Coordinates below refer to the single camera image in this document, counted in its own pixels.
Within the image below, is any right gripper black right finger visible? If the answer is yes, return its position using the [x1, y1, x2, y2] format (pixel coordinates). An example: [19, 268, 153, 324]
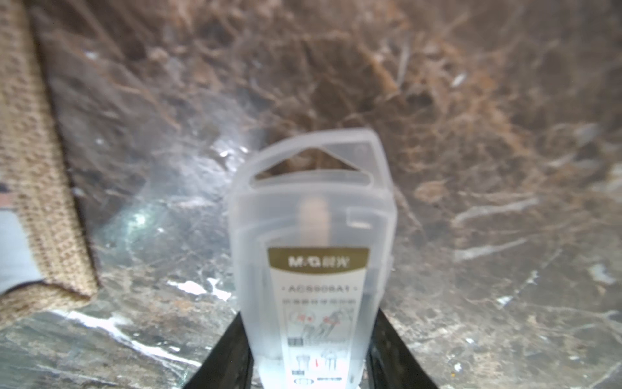
[366, 310, 438, 389]

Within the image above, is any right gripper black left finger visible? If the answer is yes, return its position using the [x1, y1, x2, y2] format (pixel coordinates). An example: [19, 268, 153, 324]
[183, 313, 254, 389]

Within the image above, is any clear compass case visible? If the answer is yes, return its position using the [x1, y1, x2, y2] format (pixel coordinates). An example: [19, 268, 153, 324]
[228, 128, 397, 388]

